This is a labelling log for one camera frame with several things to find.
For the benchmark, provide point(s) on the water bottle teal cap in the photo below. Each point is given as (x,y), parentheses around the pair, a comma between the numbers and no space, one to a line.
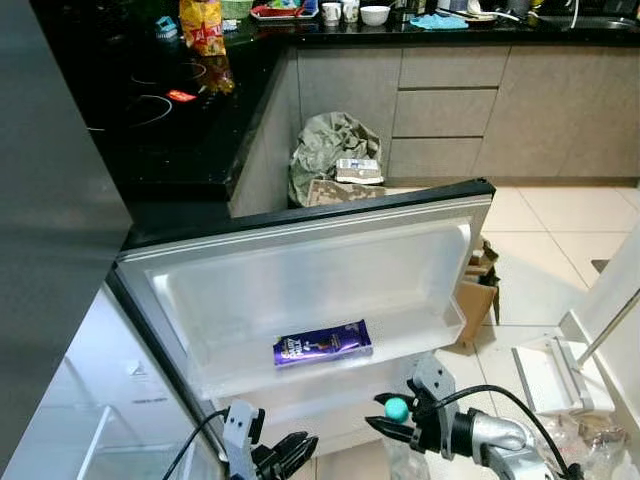
(397,409)

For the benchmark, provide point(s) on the grey fridge main door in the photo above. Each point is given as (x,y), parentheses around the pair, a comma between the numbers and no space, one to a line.
(300,270)

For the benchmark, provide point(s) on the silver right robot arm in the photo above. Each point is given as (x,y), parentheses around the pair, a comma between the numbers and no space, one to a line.
(500,435)

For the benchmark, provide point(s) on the grey fridge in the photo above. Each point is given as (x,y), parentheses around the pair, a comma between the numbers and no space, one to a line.
(60,400)

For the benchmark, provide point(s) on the grey fridge freezer door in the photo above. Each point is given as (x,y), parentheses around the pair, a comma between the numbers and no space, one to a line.
(50,150)

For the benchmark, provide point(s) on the purple chocolate bar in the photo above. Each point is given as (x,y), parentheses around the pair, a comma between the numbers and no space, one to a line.
(322,344)

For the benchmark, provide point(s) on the clear plastic bag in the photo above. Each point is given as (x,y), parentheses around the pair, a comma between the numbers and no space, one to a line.
(590,445)

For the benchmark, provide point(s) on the moulded cardboard tray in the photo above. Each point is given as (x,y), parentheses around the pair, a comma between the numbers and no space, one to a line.
(335,193)

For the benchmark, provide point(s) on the white labelled box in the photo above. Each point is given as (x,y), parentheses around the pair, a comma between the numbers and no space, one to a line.
(358,170)

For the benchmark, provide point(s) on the grey-green rubbish bag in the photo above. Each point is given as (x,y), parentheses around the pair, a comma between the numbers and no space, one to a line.
(325,140)

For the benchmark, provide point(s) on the grey kitchen cabinets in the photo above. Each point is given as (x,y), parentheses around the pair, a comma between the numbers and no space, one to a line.
(450,110)

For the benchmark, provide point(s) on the blue cloth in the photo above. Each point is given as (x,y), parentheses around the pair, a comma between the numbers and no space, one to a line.
(438,21)

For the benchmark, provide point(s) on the small white bowl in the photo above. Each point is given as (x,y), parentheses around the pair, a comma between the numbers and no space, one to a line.
(375,15)

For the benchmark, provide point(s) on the black kitchen counter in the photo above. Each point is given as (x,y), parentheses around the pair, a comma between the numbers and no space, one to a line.
(120,80)

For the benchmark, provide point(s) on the white mug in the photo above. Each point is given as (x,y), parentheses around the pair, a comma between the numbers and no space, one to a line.
(351,10)
(331,13)

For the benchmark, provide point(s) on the red tray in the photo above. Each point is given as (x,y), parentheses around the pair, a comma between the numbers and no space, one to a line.
(285,13)

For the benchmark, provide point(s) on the yellow snack bag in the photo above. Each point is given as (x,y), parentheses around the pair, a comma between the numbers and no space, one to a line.
(203,28)

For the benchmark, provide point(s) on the steel sink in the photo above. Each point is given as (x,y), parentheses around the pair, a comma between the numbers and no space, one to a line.
(585,20)

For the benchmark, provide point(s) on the teal charger plug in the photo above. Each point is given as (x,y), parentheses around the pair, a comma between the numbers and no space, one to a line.
(167,28)

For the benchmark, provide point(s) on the light grey right wrist camera mount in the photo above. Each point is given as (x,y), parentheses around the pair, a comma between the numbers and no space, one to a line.
(432,385)

